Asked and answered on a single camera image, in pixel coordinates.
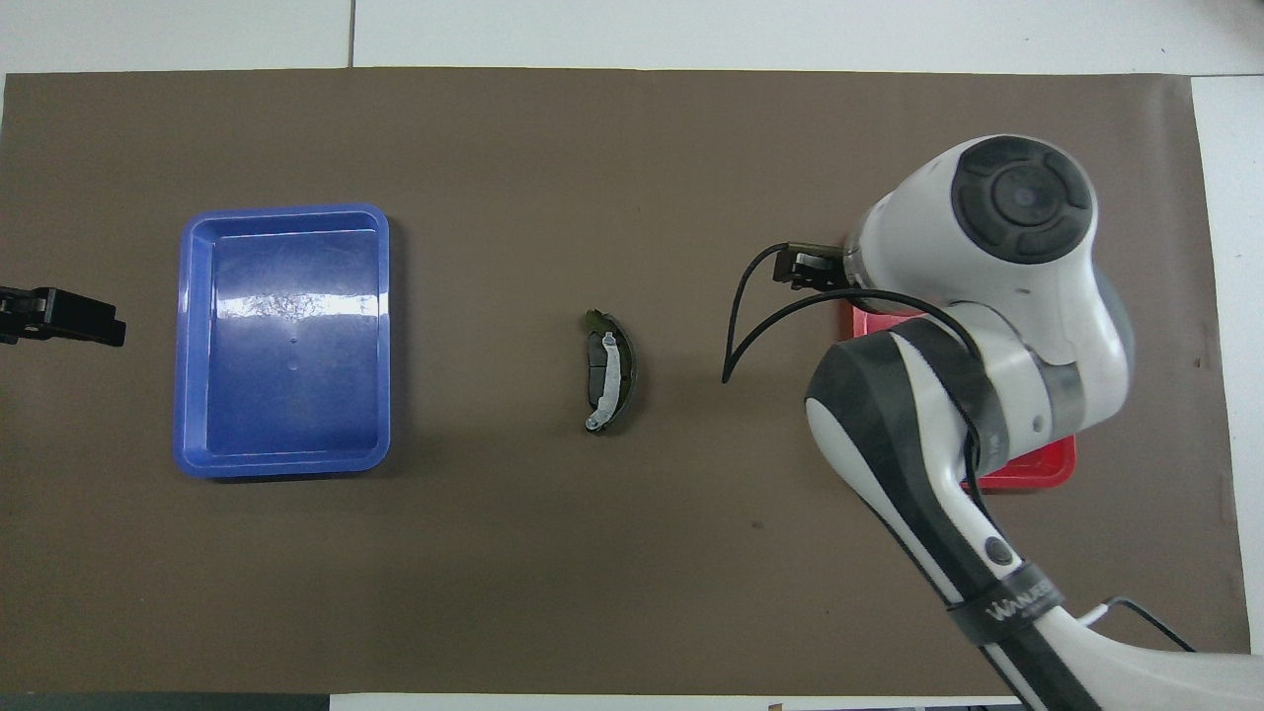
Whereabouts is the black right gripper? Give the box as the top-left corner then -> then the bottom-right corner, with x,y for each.
773,244 -> 852,292

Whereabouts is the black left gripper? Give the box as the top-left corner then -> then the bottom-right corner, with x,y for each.
0,286 -> 127,348

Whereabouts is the curved brake shoe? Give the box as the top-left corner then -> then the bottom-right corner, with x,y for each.
582,308 -> 639,436

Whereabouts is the blue plastic tray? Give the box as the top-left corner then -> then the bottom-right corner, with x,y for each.
173,204 -> 393,480

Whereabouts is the red plastic tray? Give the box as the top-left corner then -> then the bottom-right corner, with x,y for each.
849,301 -> 1077,493

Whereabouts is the brown paper table mat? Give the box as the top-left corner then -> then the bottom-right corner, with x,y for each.
0,67 -> 1251,698

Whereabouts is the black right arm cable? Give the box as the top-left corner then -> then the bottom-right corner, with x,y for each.
721,242 -> 1198,655

